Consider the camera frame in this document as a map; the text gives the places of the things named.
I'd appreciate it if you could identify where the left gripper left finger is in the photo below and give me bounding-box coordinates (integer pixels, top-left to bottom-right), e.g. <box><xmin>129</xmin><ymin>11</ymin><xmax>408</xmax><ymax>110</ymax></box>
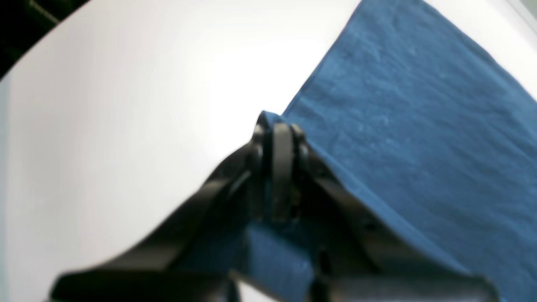
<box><xmin>49</xmin><ymin>122</ymin><xmax>274</xmax><ymax>302</ymax></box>

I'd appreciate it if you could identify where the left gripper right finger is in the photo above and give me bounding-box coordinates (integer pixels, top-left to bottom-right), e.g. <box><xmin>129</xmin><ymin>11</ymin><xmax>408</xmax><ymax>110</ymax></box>
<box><xmin>273</xmin><ymin>123</ymin><xmax>499</xmax><ymax>302</ymax></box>

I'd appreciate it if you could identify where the dark blue t-shirt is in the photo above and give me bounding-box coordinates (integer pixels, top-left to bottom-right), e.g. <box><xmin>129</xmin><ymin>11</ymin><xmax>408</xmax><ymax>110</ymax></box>
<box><xmin>176</xmin><ymin>0</ymin><xmax>537</xmax><ymax>302</ymax></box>

